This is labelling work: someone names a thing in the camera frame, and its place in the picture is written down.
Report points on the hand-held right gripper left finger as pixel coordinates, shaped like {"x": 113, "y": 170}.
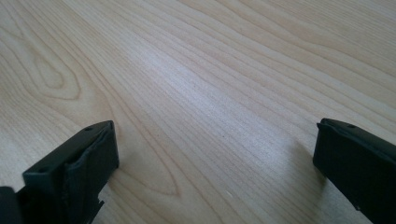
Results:
{"x": 77, "y": 168}

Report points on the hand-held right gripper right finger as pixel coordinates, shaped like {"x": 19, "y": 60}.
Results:
{"x": 358, "y": 161}

